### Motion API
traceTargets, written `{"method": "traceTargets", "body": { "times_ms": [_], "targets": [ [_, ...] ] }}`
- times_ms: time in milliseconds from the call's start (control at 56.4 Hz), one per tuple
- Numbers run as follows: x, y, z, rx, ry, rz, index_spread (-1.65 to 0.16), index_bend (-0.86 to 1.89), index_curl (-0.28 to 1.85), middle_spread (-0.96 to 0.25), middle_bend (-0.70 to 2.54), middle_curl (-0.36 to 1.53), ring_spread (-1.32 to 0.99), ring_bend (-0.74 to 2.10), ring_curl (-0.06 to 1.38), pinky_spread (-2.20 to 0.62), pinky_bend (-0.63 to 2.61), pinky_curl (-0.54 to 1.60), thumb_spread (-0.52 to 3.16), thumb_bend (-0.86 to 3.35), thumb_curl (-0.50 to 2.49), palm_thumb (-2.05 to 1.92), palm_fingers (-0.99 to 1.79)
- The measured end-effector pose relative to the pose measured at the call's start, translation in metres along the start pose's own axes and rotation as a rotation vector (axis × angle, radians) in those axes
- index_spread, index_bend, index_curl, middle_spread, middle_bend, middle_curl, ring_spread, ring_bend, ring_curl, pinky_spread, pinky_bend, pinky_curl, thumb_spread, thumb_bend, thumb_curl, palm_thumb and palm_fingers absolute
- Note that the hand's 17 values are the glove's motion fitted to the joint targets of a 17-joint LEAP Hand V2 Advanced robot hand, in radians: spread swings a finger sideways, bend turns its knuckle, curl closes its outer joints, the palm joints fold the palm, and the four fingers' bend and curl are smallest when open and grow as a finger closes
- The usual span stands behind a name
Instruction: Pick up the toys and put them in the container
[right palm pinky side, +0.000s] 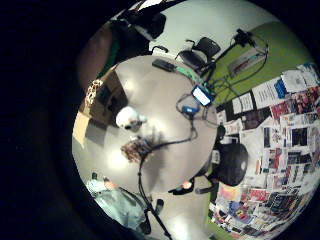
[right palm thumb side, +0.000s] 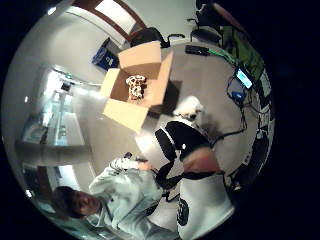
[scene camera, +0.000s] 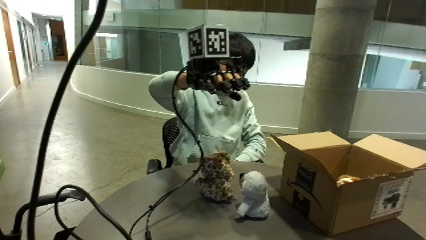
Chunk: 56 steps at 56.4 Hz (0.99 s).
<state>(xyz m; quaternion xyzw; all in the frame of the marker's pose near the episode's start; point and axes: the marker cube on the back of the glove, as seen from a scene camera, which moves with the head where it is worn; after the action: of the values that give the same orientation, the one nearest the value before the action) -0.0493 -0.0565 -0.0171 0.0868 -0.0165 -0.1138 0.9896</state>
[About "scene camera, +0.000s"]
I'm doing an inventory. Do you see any tan plush toy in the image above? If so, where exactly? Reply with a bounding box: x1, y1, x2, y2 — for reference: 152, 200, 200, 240
336, 174, 364, 188

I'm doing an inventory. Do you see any black office chair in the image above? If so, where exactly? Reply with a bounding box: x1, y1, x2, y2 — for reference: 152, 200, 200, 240
147, 117, 181, 175

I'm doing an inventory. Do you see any open cardboard box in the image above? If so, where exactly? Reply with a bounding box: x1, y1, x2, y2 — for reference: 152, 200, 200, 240
270, 130, 426, 236

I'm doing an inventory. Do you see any grey concrete pillar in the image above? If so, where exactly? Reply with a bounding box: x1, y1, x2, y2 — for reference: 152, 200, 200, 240
297, 0, 378, 140

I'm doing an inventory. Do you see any white marker cube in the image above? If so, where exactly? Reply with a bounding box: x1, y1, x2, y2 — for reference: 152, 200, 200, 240
187, 23, 232, 61

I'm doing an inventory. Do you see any white plush toy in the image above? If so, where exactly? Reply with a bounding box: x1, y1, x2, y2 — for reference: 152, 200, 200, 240
234, 170, 272, 220

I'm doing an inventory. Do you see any thin black glove cable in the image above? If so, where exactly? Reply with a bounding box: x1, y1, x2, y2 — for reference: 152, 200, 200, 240
128, 66, 207, 240

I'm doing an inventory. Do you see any thick black cable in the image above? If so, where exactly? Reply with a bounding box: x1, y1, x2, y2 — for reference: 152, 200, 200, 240
25, 0, 109, 240

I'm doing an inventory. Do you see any the person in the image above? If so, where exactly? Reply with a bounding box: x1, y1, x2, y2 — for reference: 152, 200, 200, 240
148, 32, 268, 167

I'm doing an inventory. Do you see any brown wooden door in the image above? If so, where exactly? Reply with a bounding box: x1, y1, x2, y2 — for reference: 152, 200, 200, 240
0, 7, 23, 88
48, 19, 69, 62

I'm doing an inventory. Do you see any leopard spotted plush toy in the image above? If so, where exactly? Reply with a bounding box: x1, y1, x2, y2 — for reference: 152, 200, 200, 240
195, 151, 237, 203

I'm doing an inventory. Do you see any looped black cable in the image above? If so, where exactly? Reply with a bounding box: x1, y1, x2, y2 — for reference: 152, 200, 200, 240
52, 184, 135, 240

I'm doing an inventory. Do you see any white curved balustrade wall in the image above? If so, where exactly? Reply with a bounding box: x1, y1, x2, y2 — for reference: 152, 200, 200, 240
69, 64, 426, 141

